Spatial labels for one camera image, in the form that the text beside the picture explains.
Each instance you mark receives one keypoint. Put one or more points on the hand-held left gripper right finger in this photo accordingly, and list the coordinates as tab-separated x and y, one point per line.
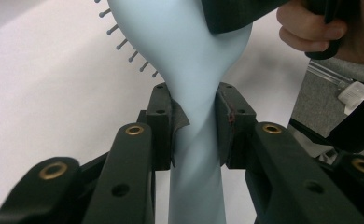
233	137

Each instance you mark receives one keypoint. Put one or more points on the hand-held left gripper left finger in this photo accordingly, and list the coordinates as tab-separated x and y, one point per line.
161	137

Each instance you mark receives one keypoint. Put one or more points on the white plastic block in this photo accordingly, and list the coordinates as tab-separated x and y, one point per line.
354	95

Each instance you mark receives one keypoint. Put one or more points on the white paper sheet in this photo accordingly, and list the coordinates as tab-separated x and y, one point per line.
46	93

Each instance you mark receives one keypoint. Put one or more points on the light blue hairbrush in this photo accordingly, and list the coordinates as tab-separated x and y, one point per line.
189	56

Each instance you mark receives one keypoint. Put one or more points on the aluminium rail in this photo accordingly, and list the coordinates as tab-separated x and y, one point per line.
329	73

